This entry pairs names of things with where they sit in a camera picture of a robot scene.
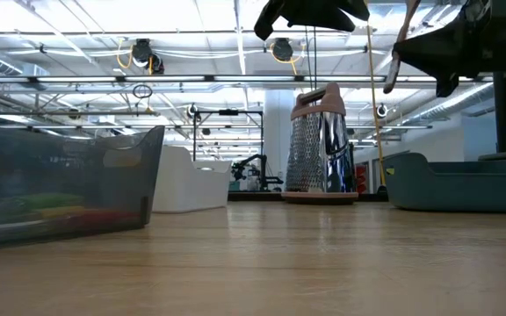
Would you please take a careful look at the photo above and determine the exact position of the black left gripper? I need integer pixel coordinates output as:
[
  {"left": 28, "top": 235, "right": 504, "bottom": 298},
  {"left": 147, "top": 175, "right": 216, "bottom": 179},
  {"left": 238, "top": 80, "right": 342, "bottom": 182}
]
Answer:
[{"left": 252, "top": 0, "right": 371, "bottom": 42}]

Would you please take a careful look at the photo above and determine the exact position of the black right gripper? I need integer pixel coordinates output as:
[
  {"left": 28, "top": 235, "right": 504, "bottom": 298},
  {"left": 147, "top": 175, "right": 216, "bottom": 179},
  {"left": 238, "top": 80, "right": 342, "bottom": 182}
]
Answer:
[{"left": 393, "top": 0, "right": 506, "bottom": 98}]

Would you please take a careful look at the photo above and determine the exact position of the teal plastic bin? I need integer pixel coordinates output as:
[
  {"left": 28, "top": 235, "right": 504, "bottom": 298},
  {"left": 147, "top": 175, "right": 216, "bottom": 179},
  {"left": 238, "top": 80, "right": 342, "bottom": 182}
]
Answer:
[{"left": 382, "top": 151, "right": 506, "bottom": 215}]

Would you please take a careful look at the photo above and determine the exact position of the grey metal baking pan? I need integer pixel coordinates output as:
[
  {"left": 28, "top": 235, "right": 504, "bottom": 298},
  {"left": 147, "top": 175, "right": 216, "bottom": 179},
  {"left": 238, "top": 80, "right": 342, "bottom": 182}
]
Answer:
[{"left": 0, "top": 124, "right": 166, "bottom": 249}]

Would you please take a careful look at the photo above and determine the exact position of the black monitor stand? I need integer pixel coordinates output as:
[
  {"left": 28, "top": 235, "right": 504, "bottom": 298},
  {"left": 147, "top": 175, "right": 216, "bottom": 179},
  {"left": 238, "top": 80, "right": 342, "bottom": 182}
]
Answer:
[{"left": 493, "top": 72, "right": 506, "bottom": 153}]

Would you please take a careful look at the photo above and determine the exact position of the pink-trimmed steel box grater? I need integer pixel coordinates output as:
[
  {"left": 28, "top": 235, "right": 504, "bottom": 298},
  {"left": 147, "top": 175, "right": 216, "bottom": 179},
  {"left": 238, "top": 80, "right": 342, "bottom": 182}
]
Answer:
[{"left": 281, "top": 82, "right": 359, "bottom": 206}]

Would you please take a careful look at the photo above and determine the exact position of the red background cabinet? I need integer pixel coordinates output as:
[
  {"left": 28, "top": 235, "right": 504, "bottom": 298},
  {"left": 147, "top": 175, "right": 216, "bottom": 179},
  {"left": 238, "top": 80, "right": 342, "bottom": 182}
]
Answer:
[{"left": 354, "top": 162, "right": 368, "bottom": 194}]

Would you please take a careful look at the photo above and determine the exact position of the white plastic bin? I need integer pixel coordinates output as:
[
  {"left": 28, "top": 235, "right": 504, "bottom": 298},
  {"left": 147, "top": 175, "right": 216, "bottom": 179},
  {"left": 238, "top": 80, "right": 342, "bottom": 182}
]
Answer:
[{"left": 151, "top": 144, "right": 233, "bottom": 215}]

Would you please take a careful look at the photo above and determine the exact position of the yellow hanging power cable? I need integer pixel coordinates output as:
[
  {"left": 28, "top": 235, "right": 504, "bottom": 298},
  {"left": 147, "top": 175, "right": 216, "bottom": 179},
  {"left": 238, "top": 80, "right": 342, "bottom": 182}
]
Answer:
[{"left": 365, "top": 0, "right": 388, "bottom": 188}]

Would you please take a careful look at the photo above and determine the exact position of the black background workstation frame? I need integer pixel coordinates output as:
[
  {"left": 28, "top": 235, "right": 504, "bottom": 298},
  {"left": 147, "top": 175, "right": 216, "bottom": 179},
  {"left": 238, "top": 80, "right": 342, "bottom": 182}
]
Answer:
[{"left": 192, "top": 109, "right": 266, "bottom": 194}]

